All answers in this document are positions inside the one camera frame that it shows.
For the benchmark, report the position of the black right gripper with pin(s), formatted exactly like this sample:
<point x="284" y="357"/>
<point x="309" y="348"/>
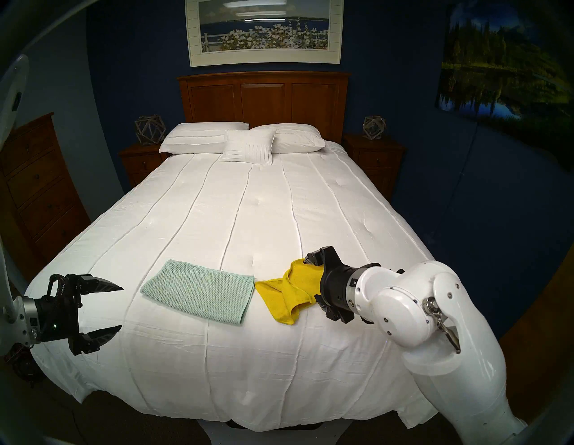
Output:
<point x="336" y="287"/>

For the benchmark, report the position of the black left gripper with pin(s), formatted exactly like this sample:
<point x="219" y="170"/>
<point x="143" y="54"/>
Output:
<point x="58" y="314"/>

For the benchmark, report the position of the yellow hand towel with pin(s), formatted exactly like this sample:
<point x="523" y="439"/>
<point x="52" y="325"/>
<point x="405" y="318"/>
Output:
<point x="291" y="291"/>

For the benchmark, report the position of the mint green hand towel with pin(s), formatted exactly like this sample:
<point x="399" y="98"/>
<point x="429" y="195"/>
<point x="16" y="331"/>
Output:
<point x="197" y="289"/>

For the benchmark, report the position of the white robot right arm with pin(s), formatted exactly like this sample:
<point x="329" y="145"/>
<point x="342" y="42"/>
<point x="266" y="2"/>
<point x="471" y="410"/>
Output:
<point x="448" y="323"/>

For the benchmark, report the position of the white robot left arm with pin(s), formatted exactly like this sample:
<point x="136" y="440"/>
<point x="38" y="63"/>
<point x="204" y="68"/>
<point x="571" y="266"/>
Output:
<point x="11" y="320"/>

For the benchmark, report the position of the white bed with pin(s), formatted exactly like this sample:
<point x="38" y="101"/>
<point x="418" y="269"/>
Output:
<point x="251" y="215"/>

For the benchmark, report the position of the brown wooden nightstand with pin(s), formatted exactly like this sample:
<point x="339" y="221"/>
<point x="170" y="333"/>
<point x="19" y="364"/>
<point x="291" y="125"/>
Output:
<point x="139" y="163"/>
<point x="374" y="161"/>

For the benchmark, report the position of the brown wooden dresser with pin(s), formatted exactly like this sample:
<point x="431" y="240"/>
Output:
<point x="40" y="188"/>

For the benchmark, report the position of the long white pillow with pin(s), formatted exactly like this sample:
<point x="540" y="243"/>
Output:
<point x="300" y="139"/>
<point x="193" y="137"/>

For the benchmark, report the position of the small square white pillow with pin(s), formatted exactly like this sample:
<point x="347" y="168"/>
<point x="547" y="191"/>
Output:
<point x="249" y="148"/>

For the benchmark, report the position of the brown wooden headboard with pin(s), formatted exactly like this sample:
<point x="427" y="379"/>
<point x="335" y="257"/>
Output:
<point x="264" y="98"/>

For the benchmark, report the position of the framed flower seascape picture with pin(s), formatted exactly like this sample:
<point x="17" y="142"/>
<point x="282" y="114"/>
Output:
<point x="264" y="40"/>

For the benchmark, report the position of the forest lake wall poster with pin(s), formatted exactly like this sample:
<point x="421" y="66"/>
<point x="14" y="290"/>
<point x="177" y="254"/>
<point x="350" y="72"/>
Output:
<point x="493" y="67"/>

